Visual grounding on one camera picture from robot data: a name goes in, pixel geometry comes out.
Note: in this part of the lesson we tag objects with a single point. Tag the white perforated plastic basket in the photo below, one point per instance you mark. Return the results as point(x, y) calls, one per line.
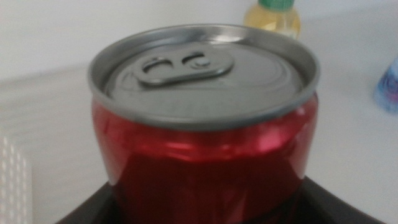
point(14, 186)

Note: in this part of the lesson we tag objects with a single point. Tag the yellow tea bottle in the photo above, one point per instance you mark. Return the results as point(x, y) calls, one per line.
point(273, 20)

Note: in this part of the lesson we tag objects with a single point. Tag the red soda can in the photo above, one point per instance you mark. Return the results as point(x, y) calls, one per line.
point(202, 155)

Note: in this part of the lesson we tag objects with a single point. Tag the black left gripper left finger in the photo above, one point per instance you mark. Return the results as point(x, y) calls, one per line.
point(99, 208)

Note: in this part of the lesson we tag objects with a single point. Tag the clear water bottle blue cap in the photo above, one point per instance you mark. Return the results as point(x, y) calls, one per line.
point(388, 90)

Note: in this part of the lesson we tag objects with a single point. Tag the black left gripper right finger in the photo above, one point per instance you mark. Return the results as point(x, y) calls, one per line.
point(326, 208)

